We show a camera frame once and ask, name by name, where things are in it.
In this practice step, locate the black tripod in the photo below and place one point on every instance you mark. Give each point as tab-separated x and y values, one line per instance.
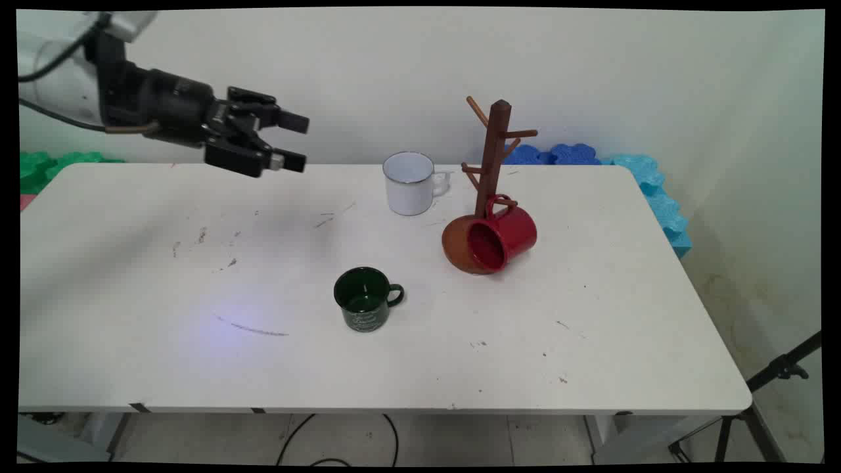
778	368

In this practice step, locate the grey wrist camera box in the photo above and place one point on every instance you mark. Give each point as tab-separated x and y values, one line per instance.
131	25

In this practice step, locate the green foam mat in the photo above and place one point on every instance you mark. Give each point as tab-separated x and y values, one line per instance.
46	167

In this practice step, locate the red enamel mug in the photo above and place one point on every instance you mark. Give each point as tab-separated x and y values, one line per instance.
509	236

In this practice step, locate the grey table leg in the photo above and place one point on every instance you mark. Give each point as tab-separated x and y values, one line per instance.
105	433
601	437

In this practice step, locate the brown wooden mug tree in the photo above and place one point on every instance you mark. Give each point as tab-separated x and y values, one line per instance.
494	157

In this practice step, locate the dark green enamel mug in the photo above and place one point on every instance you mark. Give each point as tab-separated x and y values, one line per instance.
364	315

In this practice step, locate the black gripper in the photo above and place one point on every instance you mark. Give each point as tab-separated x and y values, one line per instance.
174	108

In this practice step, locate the white enamel mug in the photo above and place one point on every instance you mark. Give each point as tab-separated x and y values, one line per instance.
409	194

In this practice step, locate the cyan foam mat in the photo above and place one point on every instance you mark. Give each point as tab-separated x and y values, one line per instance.
660	197

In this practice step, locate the pink foam mat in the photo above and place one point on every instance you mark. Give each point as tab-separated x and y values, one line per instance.
26	202

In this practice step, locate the dark blue foam mat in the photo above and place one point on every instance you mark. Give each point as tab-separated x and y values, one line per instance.
525	156
575	154

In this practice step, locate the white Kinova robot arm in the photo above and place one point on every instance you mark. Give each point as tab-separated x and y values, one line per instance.
56	79

